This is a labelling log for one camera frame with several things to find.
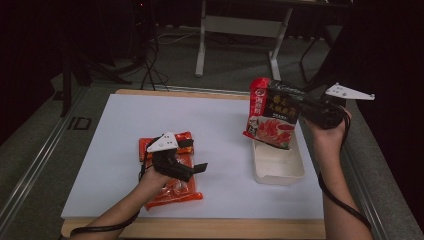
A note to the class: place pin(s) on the white desk frame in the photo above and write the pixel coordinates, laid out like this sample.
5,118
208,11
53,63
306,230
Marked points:
240,26

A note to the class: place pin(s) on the white table mat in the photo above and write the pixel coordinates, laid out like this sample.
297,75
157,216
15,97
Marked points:
133,113

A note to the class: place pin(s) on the person's right hand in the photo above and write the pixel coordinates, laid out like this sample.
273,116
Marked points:
328,133

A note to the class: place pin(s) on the black floor socket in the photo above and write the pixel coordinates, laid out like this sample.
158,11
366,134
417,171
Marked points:
80,123

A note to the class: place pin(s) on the orange packet with clear tray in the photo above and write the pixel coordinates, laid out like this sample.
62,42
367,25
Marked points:
173,193

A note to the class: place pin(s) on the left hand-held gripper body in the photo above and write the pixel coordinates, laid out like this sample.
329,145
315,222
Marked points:
164,144

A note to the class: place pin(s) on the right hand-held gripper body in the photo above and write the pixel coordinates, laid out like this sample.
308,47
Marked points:
325,111

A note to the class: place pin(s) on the white two-compartment container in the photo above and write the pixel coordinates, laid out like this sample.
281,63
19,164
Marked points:
278,165

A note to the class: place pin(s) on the person's left hand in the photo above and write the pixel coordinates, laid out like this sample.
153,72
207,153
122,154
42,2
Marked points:
153,178

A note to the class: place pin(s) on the black stand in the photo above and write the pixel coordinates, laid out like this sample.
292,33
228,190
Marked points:
66,73
320,76

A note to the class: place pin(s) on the orange snack packet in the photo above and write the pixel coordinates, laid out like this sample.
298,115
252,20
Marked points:
146,145

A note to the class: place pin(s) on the wooden table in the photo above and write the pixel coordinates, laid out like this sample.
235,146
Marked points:
216,230

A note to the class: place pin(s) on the red and black sauce packet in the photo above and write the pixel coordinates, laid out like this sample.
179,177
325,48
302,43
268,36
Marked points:
271,113

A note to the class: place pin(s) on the metal floor rail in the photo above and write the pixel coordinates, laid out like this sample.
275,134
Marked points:
363,186
36,160

